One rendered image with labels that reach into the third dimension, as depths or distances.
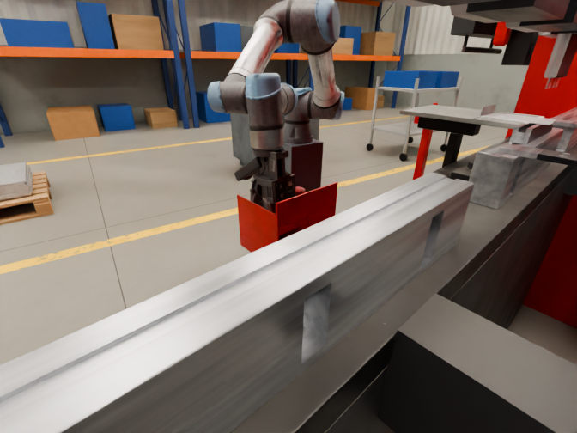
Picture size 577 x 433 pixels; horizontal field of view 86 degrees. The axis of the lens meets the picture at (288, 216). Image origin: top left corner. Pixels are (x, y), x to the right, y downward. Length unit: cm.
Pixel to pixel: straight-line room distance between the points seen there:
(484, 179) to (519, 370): 39
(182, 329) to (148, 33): 626
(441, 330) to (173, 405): 25
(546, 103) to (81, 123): 562
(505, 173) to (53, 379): 63
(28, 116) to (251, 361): 681
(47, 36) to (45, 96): 127
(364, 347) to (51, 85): 674
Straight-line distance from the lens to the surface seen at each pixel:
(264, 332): 22
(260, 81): 67
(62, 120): 593
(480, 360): 34
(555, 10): 52
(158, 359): 19
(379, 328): 34
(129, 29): 634
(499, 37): 73
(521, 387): 34
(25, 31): 598
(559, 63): 83
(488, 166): 65
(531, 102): 175
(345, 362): 30
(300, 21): 108
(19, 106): 694
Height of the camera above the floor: 111
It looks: 27 degrees down
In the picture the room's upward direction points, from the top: 1 degrees clockwise
